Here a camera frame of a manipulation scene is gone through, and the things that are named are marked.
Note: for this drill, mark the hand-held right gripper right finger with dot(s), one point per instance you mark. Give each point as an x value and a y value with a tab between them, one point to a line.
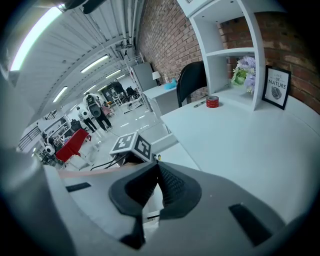
205	212

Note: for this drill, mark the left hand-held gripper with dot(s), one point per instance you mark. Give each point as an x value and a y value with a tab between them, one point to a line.
140	146

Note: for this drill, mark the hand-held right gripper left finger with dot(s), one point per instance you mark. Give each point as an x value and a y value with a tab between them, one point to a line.
120	195

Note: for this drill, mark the yellow utility knife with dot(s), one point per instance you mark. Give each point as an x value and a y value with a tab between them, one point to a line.
159	157

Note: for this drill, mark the white pen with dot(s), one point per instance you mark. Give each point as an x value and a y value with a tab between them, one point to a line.
199	104

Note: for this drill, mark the red tape roll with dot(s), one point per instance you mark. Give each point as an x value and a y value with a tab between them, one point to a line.
212	102

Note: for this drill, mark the white desk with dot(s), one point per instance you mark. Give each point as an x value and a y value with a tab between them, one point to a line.
237	150

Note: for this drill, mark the white shelf unit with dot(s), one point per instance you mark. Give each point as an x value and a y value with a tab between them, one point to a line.
212	37

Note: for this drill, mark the white side table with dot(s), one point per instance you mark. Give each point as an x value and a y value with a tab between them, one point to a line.
160	97

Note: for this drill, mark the red table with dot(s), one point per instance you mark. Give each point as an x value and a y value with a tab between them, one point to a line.
72	145

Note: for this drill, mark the teal plush object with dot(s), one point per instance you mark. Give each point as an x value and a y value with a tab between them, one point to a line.
170	84

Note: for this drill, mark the grey metal cabinet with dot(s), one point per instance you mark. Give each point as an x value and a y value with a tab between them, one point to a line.
143	76

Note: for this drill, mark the white table lamp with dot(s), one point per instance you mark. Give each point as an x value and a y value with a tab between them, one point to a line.
156	75

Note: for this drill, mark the black chair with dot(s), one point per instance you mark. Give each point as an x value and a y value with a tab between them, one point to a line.
187	82

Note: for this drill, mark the ceiling tube light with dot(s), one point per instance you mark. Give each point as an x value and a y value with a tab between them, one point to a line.
95	63
60	94
35	35

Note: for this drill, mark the artificial purple flowers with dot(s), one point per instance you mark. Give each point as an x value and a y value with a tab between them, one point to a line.
246	72

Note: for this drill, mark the black framed leaf picture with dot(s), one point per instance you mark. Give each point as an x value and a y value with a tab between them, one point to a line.
276	87

